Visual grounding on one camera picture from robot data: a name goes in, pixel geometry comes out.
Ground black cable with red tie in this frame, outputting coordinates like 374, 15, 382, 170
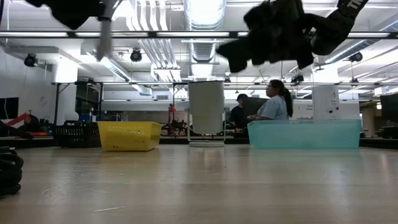
0, 146, 24, 197

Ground black mesh basket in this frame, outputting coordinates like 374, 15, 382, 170
52, 121, 102, 149

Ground silver ceiling duct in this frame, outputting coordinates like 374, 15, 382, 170
183, 0, 227, 63

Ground yellow plastic bin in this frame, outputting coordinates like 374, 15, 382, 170
96, 121, 163, 152

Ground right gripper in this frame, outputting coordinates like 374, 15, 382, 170
216, 0, 315, 74

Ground person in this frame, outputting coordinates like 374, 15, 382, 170
229, 93, 249, 131
248, 79, 294, 121

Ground white cylindrical container on stand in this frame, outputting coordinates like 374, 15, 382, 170
185, 80, 227, 148

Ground teal translucent plastic bin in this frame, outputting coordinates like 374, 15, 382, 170
248, 119, 363, 149

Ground black monitor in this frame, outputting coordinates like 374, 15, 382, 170
379, 93, 398, 123
0, 97, 19, 121

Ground grey cable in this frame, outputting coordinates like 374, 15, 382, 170
95, 0, 116, 62

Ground white pillar with sign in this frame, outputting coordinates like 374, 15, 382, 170
312, 67, 341, 121

